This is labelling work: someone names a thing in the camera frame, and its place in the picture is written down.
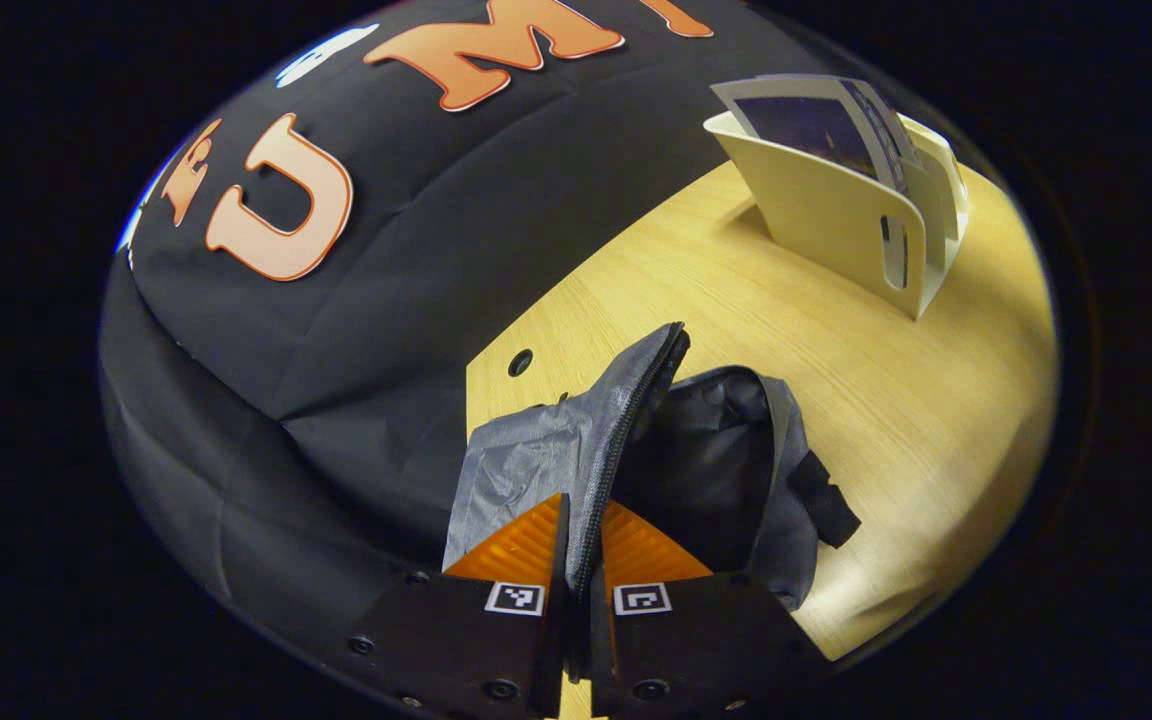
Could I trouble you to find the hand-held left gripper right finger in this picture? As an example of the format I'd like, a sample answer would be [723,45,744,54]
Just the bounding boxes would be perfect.
[591,500,832,720]

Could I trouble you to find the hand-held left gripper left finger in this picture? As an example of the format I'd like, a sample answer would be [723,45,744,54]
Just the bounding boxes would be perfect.
[346,492,573,720]

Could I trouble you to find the grey fabric schoolbag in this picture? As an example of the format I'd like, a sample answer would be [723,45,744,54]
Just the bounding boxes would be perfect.
[443,322,862,613]

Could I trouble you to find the white plastic bookshelf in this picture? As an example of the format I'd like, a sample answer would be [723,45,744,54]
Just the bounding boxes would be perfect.
[704,105,969,321]

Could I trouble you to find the white-bordered blue cover book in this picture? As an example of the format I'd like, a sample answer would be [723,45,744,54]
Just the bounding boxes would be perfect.
[848,78,925,191]
[711,75,902,191]

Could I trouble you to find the black backdrop cloth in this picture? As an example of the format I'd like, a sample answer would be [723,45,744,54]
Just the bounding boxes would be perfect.
[101,0,837,641]

